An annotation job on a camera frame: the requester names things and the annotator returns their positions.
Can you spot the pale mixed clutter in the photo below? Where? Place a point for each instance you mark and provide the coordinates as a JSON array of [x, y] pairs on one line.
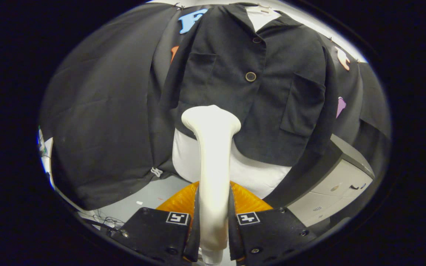
[[44, 155]]

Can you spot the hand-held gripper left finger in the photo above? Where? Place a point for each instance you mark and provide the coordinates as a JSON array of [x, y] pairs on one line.
[[194, 236]]

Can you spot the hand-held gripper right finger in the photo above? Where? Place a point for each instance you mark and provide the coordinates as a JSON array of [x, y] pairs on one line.
[[233, 236]]

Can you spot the white mannequin torso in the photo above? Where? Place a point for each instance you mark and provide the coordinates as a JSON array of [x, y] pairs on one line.
[[257, 173]]

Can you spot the black backdrop cloth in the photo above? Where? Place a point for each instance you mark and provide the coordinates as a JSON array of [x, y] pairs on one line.
[[102, 111]]

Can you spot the grey cabinet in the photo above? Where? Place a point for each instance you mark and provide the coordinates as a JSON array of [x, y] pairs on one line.
[[346, 177]]

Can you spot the white garment steamer head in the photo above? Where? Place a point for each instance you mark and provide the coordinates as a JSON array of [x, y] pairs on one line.
[[213, 166]]

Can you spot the black jacket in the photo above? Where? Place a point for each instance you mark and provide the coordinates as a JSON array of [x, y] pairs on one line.
[[227, 96]]

